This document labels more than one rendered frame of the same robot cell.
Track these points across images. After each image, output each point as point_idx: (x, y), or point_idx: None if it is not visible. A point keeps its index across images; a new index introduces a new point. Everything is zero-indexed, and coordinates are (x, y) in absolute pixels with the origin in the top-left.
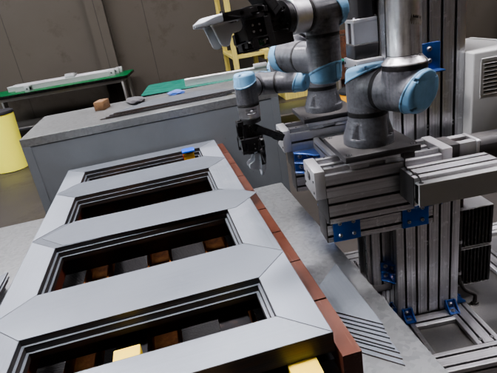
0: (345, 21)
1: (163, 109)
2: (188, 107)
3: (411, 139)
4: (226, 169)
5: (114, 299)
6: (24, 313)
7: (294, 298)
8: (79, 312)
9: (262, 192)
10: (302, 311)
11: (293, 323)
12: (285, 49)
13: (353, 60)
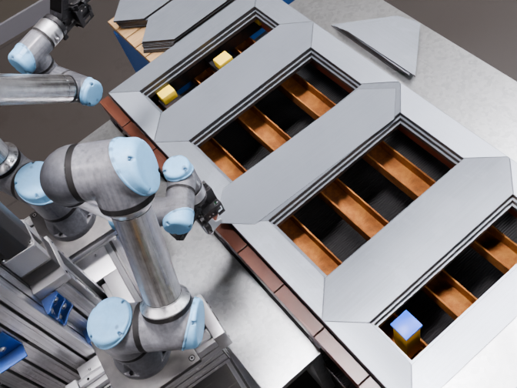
0: (33, 239)
1: (510, 357)
2: (450, 379)
3: (35, 225)
4: (290, 275)
5: (247, 65)
6: (301, 35)
7: (133, 105)
8: (261, 49)
9: (282, 355)
10: (126, 98)
11: (128, 90)
12: (78, 73)
13: (50, 245)
